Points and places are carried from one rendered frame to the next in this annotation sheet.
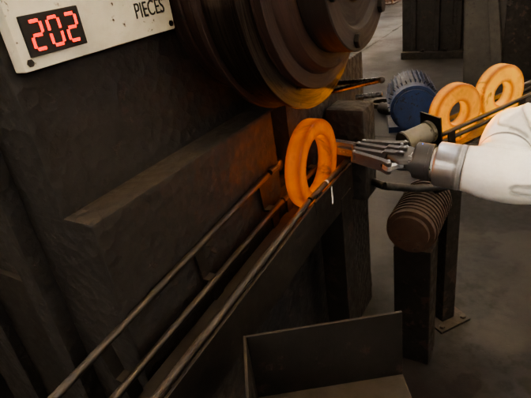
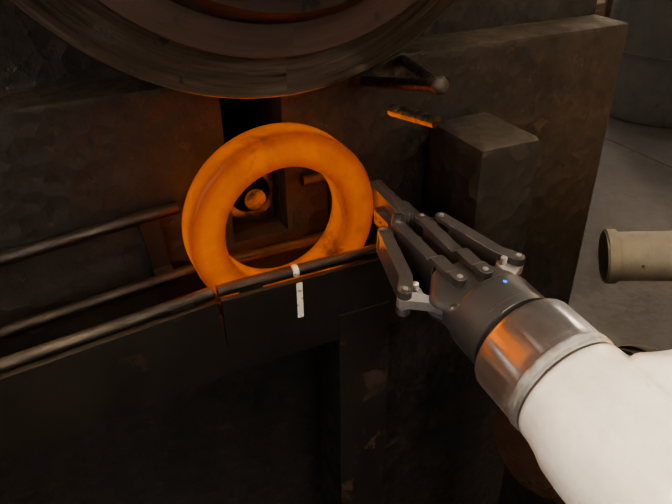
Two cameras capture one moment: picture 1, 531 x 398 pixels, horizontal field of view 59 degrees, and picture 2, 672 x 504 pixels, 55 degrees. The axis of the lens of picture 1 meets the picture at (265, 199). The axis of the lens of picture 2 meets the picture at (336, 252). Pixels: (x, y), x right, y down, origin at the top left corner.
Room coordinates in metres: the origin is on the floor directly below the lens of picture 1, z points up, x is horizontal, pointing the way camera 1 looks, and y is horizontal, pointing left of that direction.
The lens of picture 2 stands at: (0.44, -0.42, 1.04)
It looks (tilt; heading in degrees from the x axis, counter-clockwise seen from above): 31 degrees down; 30
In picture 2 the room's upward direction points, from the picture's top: 1 degrees counter-clockwise
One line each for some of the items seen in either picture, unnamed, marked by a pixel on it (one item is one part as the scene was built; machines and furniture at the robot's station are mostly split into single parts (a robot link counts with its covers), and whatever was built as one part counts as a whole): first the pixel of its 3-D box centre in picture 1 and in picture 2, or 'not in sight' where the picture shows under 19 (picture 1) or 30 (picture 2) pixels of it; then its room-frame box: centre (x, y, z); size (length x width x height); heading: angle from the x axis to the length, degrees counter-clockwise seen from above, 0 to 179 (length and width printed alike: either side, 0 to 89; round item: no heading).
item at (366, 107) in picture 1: (350, 150); (471, 226); (1.08, -0.23, 0.68); 0.11 x 0.08 x 0.24; 55
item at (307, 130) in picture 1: (312, 163); (281, 220); (0.88, -0.11, 0.75); 0.18 x 0.03 x 0.18; 146
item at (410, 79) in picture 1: (410, 99); not in sight; (2.96, -1.04, 0.17); 0.57 x 0.31 x 0.34; 165
